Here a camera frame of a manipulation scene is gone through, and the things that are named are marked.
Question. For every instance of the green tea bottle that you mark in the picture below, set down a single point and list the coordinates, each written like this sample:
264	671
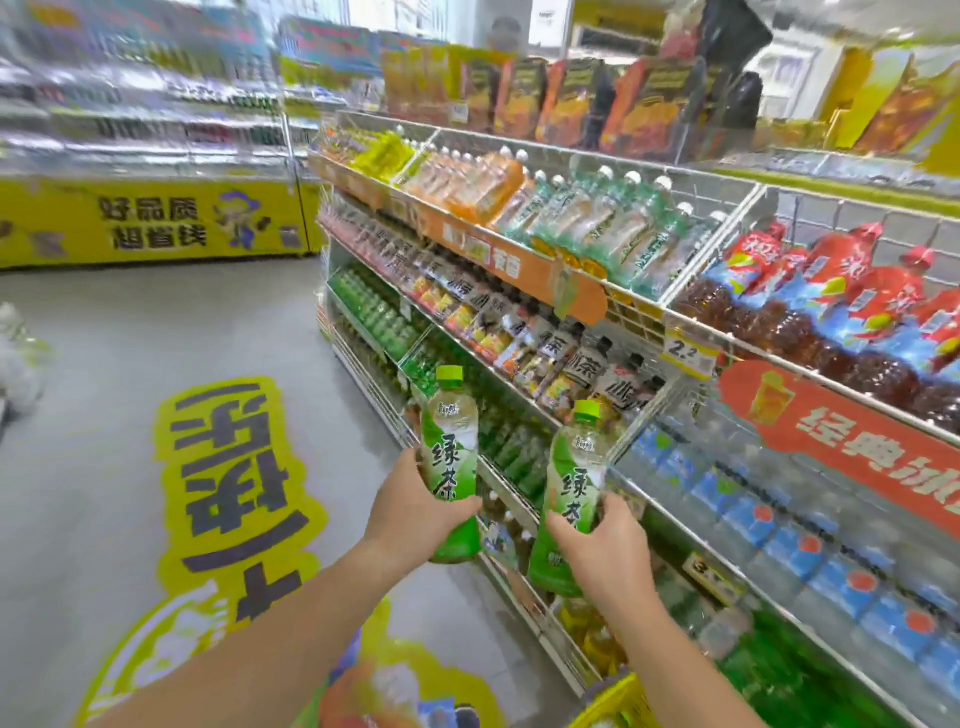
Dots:
574	465
450	427

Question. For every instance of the row of pink label bottles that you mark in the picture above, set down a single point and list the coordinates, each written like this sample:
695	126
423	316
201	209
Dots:
367	232

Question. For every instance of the row of orange-brown bottles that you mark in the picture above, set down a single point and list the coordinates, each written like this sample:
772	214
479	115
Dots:
502	525

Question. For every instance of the person's left hand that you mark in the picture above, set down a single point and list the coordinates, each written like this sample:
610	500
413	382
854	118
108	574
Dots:
412	517

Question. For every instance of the yellow snack carton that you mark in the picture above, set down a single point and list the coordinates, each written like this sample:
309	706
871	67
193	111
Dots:
442	82
401	82

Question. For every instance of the yellow shopping basket trolley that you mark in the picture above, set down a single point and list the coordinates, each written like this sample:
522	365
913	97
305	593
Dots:
607	705

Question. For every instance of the yellow display counter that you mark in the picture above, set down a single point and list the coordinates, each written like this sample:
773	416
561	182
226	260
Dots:
150	225

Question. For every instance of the white yellow price tag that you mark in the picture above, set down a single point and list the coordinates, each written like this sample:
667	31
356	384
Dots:
690	354

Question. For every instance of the yellow cartoon floor sticker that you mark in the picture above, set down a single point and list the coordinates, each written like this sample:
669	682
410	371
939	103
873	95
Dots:
225	487

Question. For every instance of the row of green label bottles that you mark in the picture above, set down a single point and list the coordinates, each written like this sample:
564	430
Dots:
375	315

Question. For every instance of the person's left forearm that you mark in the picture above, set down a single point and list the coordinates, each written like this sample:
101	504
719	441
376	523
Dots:
262	660

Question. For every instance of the row of blue water bottles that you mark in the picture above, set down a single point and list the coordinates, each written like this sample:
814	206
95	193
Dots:
787	540

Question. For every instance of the row of clear green bottles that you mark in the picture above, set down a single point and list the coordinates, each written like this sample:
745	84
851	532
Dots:
600	225

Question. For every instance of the white plastic bag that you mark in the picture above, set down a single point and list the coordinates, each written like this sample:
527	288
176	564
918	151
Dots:
19	367

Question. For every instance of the person's right forearm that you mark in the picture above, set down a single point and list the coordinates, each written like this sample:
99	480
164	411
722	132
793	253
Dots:
675	675

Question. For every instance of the cluster of yellow bottles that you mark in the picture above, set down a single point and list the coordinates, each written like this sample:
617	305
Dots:
592	637

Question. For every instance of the row of dark tea bottles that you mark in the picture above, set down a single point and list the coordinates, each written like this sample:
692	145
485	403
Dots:
525	345

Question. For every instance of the person's right hand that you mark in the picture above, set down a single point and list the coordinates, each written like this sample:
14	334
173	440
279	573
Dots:
611	562

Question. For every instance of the row of large green-capped bottles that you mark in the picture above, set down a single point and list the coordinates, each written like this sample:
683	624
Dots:
682	600

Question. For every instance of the row of bright green bottles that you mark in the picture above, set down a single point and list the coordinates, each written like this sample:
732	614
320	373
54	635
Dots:
787	675

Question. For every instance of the red promotional shelf banner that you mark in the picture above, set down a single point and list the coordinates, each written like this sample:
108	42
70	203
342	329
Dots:
847	442

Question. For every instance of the row of dark green bottles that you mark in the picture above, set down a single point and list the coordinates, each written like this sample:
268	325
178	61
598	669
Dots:
420	371

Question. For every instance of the row of red-cap iced tea bottles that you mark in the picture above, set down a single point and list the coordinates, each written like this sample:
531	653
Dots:
825	315

